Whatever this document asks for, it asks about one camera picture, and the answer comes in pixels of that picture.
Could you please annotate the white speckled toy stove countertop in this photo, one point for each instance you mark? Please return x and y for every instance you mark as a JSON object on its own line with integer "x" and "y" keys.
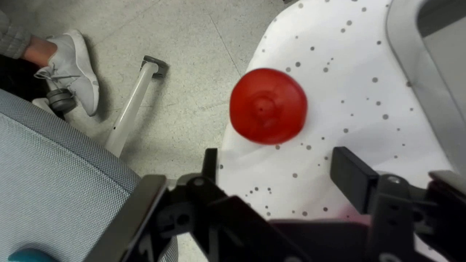
{"x": 370, "y": 86}

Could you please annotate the white sneaker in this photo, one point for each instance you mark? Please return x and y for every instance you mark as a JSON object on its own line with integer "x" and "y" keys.
{"x": 70, "y": 69}

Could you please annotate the person's grey trouser leg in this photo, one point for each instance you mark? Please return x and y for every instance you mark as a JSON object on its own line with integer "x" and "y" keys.
{"x": 18, "y": 44}

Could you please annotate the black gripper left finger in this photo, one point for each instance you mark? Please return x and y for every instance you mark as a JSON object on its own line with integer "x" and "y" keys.
{"x": 210, "y": 165}

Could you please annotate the red plush toy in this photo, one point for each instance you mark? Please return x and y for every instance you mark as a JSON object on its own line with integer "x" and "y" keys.
{"x": 268, "y": 106}

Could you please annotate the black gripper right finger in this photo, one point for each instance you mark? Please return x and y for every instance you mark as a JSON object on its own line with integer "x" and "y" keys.
{"x": 354, "y": 178}

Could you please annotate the grey office chair seat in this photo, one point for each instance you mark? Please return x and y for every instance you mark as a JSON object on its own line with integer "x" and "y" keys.
{"x": 59, "y": 189}

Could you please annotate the grey toy sink basin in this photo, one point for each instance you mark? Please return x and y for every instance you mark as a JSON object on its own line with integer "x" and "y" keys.
{"x": 437, "y": 63}

